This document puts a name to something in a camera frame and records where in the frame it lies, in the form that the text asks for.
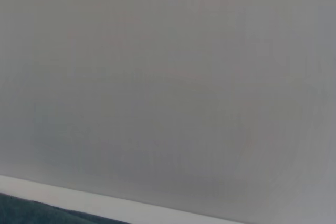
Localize blue denim shorts with cartoon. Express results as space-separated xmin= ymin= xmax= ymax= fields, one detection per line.
xmin=0 ymin=191 xmax=128 ymax=224

